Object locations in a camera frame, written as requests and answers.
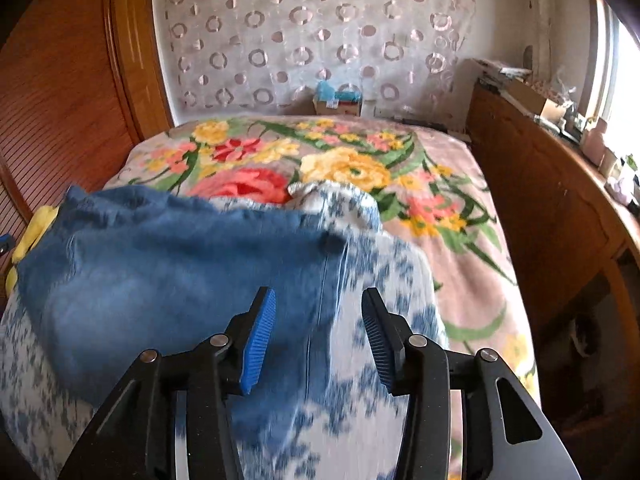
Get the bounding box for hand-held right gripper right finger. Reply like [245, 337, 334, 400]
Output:
[361, 287, 583, 480]

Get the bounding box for window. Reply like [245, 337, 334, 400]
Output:
[590, 0, 640, 126]

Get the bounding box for yellow cloth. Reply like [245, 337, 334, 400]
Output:
[5, 205, 58, 293]

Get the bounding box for open cardboard box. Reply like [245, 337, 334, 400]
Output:
[500, 77, 568, 118]

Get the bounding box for small cardboard box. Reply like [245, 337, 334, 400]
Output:
[312, 94, 363, 117]

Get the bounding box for pink container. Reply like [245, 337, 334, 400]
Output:
[582, 120, 609, 164]

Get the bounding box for blue denim pants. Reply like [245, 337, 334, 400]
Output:
[15, 185, 351, 461]

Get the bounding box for colourful floral blanket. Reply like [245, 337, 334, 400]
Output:
[102, 116, 543, 480]

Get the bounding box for wooden headboard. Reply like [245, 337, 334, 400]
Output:
[0, 0, 176, 271]

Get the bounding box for sheer curtain with circles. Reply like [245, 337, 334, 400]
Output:
[152, 0, 531, 121]

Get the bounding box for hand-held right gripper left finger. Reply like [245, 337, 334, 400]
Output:
[57, 286, 277, 480]

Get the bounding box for white blue floral bed sheet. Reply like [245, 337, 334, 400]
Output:
[0, 180, 451, 480]

